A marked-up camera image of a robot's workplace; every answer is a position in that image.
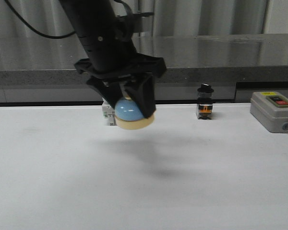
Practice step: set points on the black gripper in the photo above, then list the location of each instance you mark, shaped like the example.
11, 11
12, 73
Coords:
141, 88

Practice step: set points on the black selector switch orange body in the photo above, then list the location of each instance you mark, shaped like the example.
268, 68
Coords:
204, 102

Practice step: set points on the grey stone counter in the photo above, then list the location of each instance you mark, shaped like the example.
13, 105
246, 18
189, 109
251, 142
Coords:
39, 70

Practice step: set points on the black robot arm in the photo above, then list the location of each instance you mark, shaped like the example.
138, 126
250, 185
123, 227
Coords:
113, 62

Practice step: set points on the green pushbutton switch white body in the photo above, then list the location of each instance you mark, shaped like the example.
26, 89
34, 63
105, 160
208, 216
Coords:
108, 113

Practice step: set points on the blue service bell cream base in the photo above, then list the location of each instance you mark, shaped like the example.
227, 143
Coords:
128, 115

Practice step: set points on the grey curtain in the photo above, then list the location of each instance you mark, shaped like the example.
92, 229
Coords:
31, 18

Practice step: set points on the grey control box red button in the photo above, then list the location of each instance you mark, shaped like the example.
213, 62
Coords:
271, 110

